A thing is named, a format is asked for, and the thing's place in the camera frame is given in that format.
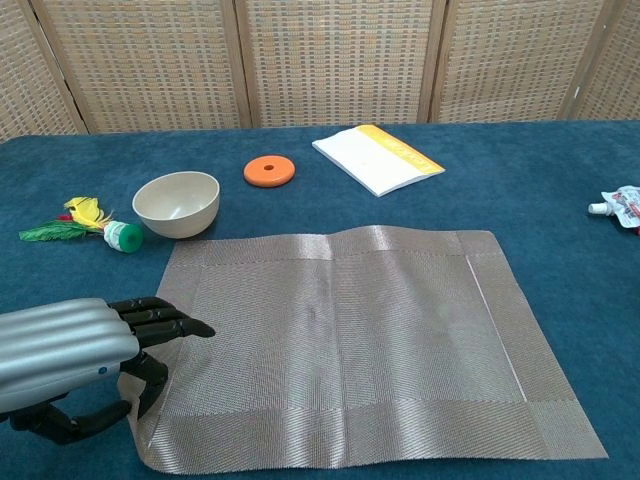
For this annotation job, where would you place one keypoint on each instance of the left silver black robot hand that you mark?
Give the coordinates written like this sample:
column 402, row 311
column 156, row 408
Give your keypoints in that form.
column 60, row 345

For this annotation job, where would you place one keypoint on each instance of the white bowl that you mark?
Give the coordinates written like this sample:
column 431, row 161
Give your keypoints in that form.
column 175, row 215

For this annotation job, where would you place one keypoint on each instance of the brown woven placemat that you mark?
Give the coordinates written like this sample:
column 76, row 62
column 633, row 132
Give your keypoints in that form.
column 350, row 350

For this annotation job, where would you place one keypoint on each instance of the feather shuttlecock with green base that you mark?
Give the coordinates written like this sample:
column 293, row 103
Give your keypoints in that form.
column 125, row 237

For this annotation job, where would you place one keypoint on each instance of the woven bamboo screen panel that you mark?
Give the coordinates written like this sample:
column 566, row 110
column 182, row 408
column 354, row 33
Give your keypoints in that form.
column 340, row 60
column 25, row 75
column 620, row 65
column 150, row 65
column 515, row 60

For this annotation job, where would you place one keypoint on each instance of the orange disc with hole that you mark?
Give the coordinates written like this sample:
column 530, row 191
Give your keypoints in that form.
column 281, row 175

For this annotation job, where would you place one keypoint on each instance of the white notebook with yellow spine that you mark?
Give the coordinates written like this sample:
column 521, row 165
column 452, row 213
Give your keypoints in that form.
column 370, row 160

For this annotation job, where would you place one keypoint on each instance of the blue felt table cover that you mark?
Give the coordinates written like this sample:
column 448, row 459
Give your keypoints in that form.
column 575, row 300

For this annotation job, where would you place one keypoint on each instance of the white snack pouch with spout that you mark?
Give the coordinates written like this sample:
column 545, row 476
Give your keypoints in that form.
column 625, row 205

